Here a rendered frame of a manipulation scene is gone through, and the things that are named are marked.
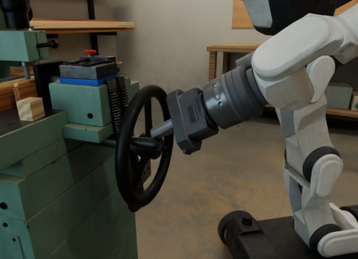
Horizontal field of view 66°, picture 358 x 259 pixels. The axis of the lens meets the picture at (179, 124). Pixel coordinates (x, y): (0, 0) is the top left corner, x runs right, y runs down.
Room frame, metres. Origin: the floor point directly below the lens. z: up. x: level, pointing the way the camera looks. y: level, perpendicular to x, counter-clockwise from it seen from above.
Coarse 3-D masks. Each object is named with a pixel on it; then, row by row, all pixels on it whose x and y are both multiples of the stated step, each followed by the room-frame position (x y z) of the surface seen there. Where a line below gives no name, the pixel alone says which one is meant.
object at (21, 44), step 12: (0, 36) 0.69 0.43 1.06; (12, 36) 0.68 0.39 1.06; (24, 36) 0.67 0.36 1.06; (36, 36) 0.70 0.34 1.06; (0, 48) 0.69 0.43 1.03; (12, 48) 0.68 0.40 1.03; (24, 48) 0.67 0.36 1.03; (36, 48) 0.69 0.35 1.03; (0, 60) 0.70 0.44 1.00; (12, 60) 0.68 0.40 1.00; (24, 60) 0.67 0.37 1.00; (36, 60) 0.69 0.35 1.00
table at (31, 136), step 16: (0, 112) 0.58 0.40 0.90; (16, 112) 0.58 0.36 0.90; (48, 112) 0.58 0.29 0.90; (64, 112) 0.59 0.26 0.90; (0, 128) 0.48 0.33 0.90; (16, 128) 0.48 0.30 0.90; (32, 128) 0.51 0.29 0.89; (48, 128) 0.54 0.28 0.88; (64, 128) 0.58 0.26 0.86; (80, 128) 0.56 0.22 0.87; (96, 128) 0.56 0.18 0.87; (112, 128) 0.60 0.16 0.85; (0, 144) 0.44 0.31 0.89; (16, 144) 0.47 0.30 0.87; (32, 144) 0.50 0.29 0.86; (48, 144) 0.54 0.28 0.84; (0, 160) 0.43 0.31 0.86; (16, 160) 0.46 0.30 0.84
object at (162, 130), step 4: (168, 124) 0.48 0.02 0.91; (160, 128) 0.49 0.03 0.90; (164, 128) 0.48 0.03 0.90; (168, 128) 0.48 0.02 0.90; (172, 128) 0.48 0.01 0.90; (156, 132) 0.49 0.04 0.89; (160, 132) 0.48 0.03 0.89; (164, 132) 0.48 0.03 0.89; (168, 132) 0.49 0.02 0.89; (172, 132) 0.49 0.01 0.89; (152, 136) 0.49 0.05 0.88; (156, 136) 0.49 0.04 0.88; (160, 136) 0.50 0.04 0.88
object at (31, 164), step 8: (56, 144) 0.56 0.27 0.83; (64, 144) 0.58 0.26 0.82; (72, 144) 0.60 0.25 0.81; (80, 144) 0.63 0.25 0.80; (40, 152) 0.51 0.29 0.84; (48, 152) 0.53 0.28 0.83; (56, 152) 0.55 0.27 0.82; (64, 152) 0.58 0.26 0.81; (24, 160) 0.48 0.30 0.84; (32, 160) 0.49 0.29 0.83; (40, 160) 0.51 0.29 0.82; (48, 160) 0.53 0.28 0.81; (8, 168) 0.48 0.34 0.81; (16, 168) 0.48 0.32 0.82; (24, 168) 0.47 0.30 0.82; (32, 168) 0.49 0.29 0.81; (40, 168) 0.51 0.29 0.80; (24, 176) 0.47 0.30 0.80
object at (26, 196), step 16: (64, 160) 0.57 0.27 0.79; (80, 160) 0.62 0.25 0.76; (96, 160) 0.68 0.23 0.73; (0, 176) 0.48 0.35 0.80; (16, 176) 0.48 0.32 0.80; (32, 176) 0.49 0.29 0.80; (48, 176) 0.52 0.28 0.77; (64, 176) 0.57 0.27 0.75; (80, 176) 0.62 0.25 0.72; (0, 192) 0.47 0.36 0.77; (16, 192) 0.45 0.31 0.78; (32, 192) 0.48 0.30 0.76; (48, 192) 0.52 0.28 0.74; (0, 208) 0.47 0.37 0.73; (16, 208) 0.46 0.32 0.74; (32, 208) 0.47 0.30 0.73
